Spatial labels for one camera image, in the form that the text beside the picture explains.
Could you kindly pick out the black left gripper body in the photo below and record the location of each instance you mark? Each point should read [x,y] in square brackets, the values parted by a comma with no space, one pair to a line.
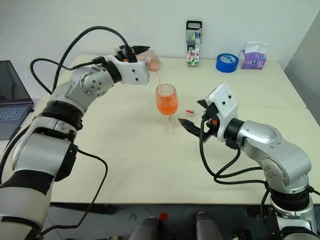
[127,53]

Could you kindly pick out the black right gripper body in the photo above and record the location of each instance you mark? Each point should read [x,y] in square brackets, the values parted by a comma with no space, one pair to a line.
[211,120]

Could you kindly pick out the clear bottle with orange drink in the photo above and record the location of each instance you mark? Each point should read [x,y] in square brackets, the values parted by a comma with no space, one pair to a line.
[150,58]

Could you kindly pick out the red white bottle cap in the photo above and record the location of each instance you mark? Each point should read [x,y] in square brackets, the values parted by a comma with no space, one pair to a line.
[190,111]

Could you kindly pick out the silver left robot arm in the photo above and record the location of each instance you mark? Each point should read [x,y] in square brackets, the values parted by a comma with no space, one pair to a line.
[82,87]

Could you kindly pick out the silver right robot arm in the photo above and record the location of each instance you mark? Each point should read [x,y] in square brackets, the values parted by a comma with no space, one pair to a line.
[275,147]

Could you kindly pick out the clear wine glass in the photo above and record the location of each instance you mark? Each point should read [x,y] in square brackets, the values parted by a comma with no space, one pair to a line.
[167,102]

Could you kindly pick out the blue tape roll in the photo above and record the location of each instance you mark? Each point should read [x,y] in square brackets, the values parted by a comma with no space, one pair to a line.
[227,63]

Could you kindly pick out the marker pen pack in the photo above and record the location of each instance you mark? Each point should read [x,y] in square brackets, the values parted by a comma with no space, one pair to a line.
[194,47]

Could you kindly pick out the purple tissue box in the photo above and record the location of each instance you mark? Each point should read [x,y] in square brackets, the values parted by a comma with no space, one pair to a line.
[252,60]

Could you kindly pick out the small red object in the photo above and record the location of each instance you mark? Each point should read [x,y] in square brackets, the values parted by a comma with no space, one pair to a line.
[163,217]

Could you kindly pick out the dark laptop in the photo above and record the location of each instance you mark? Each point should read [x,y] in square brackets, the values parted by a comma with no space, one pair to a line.
[12,100]

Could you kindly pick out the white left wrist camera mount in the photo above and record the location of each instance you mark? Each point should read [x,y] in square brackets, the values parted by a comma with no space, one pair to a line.
[135,72]

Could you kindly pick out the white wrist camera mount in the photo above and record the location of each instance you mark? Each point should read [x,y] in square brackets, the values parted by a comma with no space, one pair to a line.
[135,72]
[225,100]

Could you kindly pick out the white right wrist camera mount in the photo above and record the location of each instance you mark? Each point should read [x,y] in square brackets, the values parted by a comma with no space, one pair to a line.
[225,100]

